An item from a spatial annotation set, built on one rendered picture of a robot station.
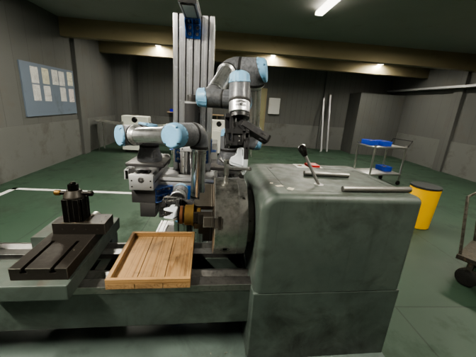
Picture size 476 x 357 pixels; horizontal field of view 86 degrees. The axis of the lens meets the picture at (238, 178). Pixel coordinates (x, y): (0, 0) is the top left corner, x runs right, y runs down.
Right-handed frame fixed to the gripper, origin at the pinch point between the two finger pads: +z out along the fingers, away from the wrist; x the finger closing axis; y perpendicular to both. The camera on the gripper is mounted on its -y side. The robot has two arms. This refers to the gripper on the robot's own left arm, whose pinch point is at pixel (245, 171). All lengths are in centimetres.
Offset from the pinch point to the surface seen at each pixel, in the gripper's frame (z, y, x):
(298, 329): 61, -25, -18
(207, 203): 10.9, 12.3, -22.8
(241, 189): 5.5, -0.5, -11.0
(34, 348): 69, 80, -33
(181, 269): 37.2, 22.2, -21.7
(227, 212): 14.1, 5.5, -7.3
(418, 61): -347, -503, -443
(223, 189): 5.6, 6.6, -10.9
